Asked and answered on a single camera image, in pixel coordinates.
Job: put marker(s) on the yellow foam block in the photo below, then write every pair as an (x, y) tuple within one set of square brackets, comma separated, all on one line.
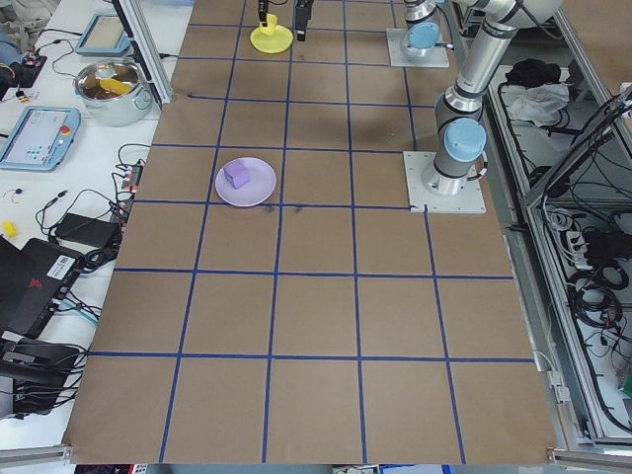
[(269, 27)]

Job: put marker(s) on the purple foam block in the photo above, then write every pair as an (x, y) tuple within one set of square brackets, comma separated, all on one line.
[(236, 176)]

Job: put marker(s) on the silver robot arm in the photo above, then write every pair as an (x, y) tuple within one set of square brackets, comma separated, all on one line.
[(423, 35), (474, 64)]

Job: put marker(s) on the yellow round plate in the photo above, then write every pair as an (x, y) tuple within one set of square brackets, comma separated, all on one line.
[(276, 43)]

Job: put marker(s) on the light blue teach pendant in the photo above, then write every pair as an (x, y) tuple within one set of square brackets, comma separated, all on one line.
[(39, 140), (103, 34)]

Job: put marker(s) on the glass pot lid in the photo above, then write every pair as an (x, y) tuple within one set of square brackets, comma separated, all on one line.
[(106, 71)]

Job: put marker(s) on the yellow plastic piece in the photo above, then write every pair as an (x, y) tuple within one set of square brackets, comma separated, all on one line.
[(112, 86)]

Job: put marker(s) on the purple round plate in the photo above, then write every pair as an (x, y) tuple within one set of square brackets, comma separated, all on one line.
[(257, 190)]

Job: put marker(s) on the stainless steel pot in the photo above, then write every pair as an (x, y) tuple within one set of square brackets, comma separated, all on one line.
[(118, 111)]

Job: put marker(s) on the black power strip red plugs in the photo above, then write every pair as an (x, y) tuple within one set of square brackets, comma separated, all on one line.
[(129, 190)]

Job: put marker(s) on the black circuit board red parts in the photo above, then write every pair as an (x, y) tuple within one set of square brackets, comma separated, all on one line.
[(33, 61)]

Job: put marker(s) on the black cloth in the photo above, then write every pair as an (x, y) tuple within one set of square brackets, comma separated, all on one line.
[(533, 71)]

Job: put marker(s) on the white crumpled cloth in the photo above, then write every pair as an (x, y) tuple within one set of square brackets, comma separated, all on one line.
[(538, 103)]

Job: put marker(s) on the black power adapter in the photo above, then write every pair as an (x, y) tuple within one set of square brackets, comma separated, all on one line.
[(86, 228)]

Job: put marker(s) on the small yellow object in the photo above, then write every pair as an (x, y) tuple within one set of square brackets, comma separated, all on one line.
[(10, 228)]

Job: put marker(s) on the white power strip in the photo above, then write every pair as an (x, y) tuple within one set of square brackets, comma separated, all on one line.
[(575, 244)]

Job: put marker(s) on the black computer red logo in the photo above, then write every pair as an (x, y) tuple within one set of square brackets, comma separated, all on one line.
[(29, 276)]

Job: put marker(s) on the black power brick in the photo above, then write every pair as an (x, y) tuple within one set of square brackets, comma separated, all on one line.
[(600, 244)]

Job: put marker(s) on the black electronic device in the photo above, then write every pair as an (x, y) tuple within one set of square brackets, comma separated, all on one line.
[(34, 365)]

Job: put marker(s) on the aluminium profile bar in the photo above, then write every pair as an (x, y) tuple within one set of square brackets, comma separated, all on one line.
[(587, 456), (34, 453)]

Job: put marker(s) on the white square base plate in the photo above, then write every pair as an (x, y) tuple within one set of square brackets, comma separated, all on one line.
[(419, 195), (400, 52)]

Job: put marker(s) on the aluminium profile post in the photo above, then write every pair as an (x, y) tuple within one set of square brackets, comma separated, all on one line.
[(148, 49)]

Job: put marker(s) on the V-shaped metal bar frame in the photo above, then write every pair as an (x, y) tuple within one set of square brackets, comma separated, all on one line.
[(523, 286)]

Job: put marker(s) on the small metal bracket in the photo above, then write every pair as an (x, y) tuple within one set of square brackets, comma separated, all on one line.
[(558, 387)]

